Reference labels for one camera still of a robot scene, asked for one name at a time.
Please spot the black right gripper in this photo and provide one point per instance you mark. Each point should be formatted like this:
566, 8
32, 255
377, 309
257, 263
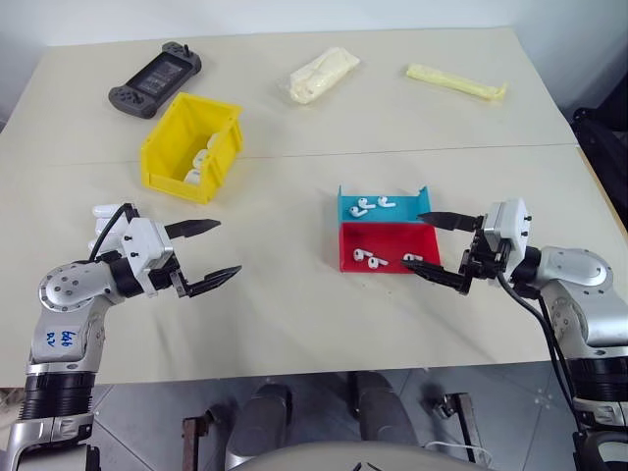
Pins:
483, 260

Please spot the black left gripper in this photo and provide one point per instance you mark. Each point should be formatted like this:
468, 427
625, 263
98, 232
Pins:
169, 277

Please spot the white earbud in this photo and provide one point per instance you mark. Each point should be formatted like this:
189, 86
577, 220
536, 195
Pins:
365, 202
411, 257
355, 212
375, 263
359, 254
385, 200

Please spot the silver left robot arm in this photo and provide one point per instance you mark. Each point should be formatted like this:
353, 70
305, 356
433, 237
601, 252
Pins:
64, 289

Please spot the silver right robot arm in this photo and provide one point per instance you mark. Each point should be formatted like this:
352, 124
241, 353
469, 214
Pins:
574, 275

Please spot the yellow plastic bin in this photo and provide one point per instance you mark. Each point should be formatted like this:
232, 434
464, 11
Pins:
169, 186

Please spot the red plastic tray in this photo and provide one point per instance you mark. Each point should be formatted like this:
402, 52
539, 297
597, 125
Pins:
392, 245

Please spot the blue plastic tray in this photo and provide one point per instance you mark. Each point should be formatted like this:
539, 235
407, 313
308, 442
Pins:
397, 213

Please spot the long pale yellow packet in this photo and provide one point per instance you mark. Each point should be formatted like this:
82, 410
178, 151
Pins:
451, 81

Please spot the grey rounded shape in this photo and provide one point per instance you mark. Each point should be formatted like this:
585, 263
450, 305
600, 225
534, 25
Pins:
382, 412

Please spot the grey handheld game console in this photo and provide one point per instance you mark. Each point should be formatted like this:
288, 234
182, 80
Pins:
157, 76

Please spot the black chair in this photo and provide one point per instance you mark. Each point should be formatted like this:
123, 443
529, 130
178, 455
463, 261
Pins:
603, 147

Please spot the clear bag of cream contents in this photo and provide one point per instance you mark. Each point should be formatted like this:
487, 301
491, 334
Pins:
319, 73

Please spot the beige rounded surface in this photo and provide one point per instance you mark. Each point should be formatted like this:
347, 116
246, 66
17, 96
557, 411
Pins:
343, 458

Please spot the crumpled beige cloth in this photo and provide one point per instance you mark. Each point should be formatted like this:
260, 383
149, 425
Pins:
7, 402

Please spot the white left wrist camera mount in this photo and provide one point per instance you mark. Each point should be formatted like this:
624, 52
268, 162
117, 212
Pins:
144, 243

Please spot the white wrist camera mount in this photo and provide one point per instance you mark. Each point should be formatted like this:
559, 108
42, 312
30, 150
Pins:
144, 243
510, 225

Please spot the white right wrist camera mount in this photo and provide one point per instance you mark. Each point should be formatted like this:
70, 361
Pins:
510, 225

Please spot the brown metal frame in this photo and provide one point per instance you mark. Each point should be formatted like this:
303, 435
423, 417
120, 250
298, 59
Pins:
193, 441
466, 422

